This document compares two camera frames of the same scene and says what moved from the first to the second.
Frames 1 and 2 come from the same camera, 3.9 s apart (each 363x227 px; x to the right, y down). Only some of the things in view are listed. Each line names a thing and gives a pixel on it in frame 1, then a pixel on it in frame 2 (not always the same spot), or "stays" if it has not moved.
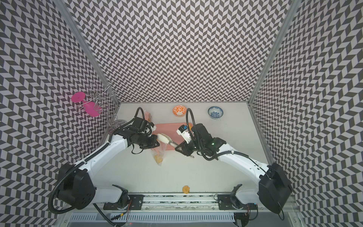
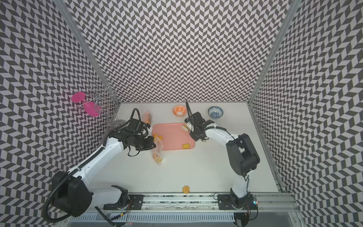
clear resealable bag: (159, 152) stays
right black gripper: (185, 145) → (195, 137)
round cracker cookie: (185, 189) stays
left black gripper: (153, 144) stays
